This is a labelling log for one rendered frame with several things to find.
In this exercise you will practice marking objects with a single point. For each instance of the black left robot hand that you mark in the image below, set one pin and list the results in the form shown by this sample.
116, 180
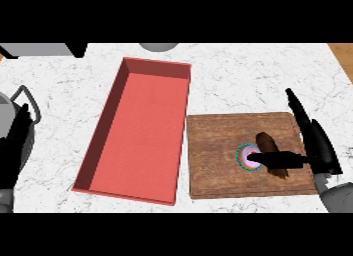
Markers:
7, 156

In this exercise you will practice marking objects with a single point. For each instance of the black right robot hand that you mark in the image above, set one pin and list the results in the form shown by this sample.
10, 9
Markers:
321, 146

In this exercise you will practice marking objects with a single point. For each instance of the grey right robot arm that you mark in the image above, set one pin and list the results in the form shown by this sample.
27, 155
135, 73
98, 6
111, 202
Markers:
345, 197

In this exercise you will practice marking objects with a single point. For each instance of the brown cupcake with pink frosting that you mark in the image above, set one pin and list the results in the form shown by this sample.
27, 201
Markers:
268, 142

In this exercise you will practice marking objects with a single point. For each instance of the brown wooden cutting board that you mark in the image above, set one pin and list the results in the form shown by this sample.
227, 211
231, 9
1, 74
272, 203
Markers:
218, 160

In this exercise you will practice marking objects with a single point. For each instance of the red cardboard box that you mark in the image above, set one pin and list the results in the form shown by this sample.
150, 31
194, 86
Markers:
135, 133

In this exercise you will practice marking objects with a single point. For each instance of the grey and black appliance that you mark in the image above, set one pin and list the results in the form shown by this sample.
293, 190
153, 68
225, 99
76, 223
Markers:
36, 48

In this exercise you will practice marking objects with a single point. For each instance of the grey round object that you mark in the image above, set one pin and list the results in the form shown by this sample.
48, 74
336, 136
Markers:
159, 46

